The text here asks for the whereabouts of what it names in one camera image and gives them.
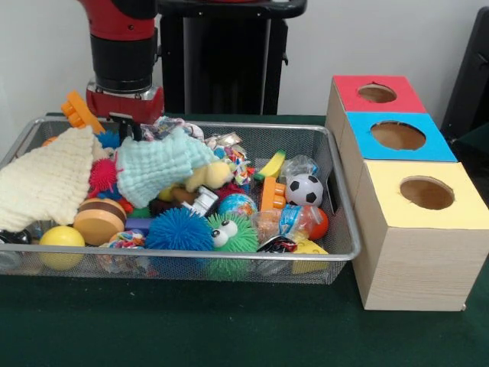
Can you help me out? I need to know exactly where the yellow plush toy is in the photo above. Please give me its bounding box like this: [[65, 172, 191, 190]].
[[185, 160, 234, 192]]

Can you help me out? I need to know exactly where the light blue muslin cloth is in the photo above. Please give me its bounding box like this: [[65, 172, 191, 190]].
[[115, 128, 221, 209]]

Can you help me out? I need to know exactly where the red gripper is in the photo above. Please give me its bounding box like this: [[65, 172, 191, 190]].
[[86, 88, 165, 143]]

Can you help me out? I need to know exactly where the tan brown toy hamburger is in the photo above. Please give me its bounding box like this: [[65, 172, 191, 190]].
[[73, 197, 127, 247]]

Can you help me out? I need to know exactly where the wooden box with three holes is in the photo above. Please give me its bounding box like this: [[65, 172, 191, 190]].
[[325, 75, 489, 313]]

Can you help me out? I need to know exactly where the blue spiky ball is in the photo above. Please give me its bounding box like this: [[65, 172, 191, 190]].
[[144, 208, 215, 252]]

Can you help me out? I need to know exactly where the orange plastic toy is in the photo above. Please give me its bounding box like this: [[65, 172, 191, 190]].
[[60, 90, 106, 135]]

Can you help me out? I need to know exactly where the yellow ball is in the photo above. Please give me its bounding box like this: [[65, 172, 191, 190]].
[[38, 225, 86, 271]]

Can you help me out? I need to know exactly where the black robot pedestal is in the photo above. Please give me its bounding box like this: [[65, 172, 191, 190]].
[[156, 0, 309, 115]]

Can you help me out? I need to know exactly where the cream muslin cloth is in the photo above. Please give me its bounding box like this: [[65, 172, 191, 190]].
[[0, 125, 110, 233]]

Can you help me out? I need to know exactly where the black stand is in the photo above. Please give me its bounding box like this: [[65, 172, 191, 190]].
[[439, 6, 489, 133]]

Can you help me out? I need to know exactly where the dark green side tablecloth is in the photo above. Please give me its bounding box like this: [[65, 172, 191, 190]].
[[452, 122, 489, 180]]

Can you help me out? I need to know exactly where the crumpled colourful print cloth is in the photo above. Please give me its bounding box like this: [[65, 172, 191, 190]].
[[141, 116, 206, 143]]

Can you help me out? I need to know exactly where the pink blue fuzzy caterpillar toy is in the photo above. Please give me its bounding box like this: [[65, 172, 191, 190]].
[[88, 158, 133, 203]]

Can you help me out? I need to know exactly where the black white soccer ball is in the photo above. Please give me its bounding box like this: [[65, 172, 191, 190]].
[[285, 174, 325, 208]]

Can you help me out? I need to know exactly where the green spiky toy with eyes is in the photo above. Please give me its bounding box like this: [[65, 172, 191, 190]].
[[206, 213, 260, 253]]

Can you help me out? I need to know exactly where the yellow banana toy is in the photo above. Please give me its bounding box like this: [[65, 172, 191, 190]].
[[254, 149, 287, 180]]

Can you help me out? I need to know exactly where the shallow wire mesh bin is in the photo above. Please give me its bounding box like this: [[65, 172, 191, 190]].
[[0, 116, 362, 286]]

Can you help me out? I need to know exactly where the small orange toy brick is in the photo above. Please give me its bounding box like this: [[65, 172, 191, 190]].
[[261, 177, 287, 213]]

